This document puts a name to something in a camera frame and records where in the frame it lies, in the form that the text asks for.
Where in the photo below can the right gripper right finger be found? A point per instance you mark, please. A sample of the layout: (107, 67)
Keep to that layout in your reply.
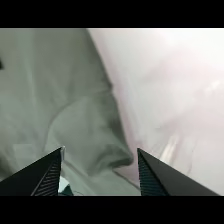
(160, 180)

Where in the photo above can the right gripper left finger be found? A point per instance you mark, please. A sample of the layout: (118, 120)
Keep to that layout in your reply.
(36, 180)

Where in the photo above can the brown garment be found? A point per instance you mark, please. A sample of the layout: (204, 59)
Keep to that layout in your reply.
(66, 86)

